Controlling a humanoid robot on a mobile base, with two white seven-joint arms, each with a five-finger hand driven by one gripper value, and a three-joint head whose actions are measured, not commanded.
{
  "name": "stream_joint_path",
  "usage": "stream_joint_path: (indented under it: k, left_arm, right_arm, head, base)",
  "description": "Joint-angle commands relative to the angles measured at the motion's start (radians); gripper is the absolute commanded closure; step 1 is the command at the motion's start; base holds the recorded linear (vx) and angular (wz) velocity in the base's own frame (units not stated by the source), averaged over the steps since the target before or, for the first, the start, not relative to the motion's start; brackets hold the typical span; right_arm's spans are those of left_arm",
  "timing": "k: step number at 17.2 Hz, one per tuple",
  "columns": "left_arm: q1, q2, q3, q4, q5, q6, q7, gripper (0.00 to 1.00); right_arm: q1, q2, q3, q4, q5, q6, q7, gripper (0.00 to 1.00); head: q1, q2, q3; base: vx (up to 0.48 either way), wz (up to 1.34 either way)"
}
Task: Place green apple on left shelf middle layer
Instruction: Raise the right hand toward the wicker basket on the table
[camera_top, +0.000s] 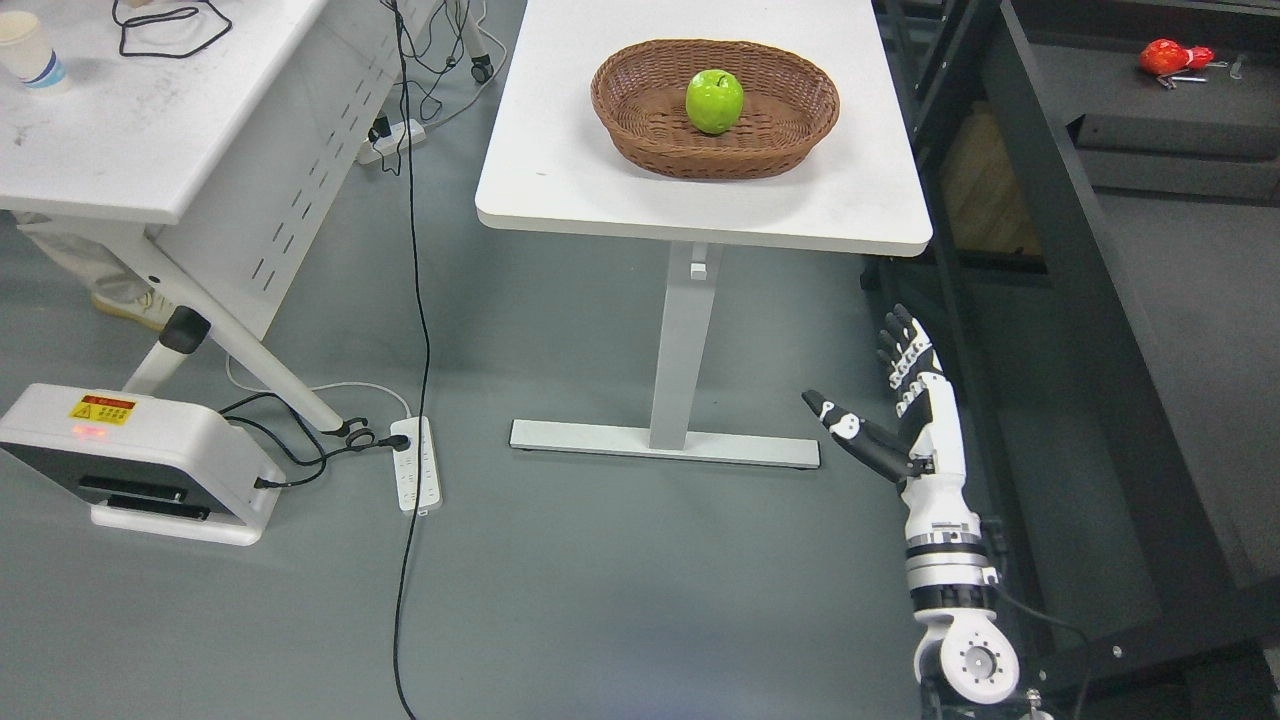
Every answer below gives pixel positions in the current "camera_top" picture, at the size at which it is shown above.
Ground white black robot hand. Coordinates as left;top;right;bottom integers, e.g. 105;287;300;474
803;304;966;509

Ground white device with warning label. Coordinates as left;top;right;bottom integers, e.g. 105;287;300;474
1;383;285;546

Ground white power strip far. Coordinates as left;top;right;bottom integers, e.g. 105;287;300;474
356;115;426;165

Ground black looped cable on desk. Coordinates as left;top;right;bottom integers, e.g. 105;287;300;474
111;0;234;59

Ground long black cable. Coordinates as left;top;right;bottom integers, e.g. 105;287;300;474
385;0;433;720

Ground white floor power strip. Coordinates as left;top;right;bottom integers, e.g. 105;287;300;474
389;416;443;516

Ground white robot forearm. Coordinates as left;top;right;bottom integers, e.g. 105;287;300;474
905;501;1020;706

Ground brown wicker basket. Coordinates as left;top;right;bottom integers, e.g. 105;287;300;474
590;38;840;181

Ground black metal shelf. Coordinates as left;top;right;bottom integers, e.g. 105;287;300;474
864;1;1277;719

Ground paper cup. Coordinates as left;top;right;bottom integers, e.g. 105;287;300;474
1;10;72;95

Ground green apple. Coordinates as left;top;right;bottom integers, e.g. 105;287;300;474
684;69;745;136

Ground white perforated side desk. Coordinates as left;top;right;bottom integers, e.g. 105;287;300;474
1;1;435;436

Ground red toy on shelf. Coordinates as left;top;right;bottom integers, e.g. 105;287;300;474
1138;38;1228;90

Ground white standing desk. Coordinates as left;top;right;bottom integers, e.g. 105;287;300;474
475;1;933;469

